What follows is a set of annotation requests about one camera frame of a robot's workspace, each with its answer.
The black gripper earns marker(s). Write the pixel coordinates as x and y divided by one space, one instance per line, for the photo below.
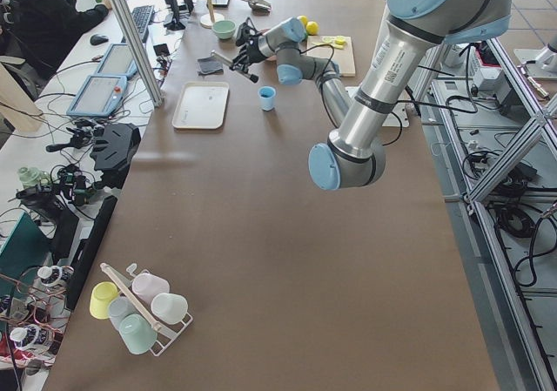
253 48

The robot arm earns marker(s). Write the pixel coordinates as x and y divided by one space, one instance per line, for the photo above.
352 156

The steel ice scoop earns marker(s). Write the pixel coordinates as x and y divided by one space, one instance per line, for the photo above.
259 6

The pink plastic cup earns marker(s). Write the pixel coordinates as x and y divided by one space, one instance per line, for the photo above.
148 285

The steel muddler with black tip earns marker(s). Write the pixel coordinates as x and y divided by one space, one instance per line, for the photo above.
242 69

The wooden cup stand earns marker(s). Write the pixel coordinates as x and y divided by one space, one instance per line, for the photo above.
211 17

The whole yellow lemon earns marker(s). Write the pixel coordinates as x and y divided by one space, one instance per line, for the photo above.
312 28
303 19

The green ceramic bowl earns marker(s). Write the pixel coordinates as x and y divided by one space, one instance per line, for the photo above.
224 29

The yellow plastic cup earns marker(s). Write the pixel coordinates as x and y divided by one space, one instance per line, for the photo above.
102 296

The person in black jacket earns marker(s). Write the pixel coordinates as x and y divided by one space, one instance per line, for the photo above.
49 29

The wooden cutting board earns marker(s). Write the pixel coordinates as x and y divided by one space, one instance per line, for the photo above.
341 56

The mint green plastic cup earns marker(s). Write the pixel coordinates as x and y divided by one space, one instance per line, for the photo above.
137 334

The black keyboard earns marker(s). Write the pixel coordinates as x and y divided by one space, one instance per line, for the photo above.
142 16

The blue teach pendant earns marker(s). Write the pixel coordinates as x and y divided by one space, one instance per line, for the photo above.
99 96
118 60

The aluminium frame post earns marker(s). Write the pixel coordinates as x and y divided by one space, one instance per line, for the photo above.
138 51

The pale green plastic cup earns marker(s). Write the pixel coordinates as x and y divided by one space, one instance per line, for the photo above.
169 307

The white wire cup rack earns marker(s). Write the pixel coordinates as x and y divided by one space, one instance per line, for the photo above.
167 334

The light blue cup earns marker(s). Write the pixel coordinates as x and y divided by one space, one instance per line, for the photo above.
267 96

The cream tray with bear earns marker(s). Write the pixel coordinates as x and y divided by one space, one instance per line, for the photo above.
201 106

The grey folded cloth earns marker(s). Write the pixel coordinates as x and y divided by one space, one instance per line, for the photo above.
209 66

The light grey plastic cup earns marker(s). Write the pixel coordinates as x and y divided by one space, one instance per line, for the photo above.
119 309

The black computer mouse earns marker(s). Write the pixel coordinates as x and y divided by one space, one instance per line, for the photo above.
98 39

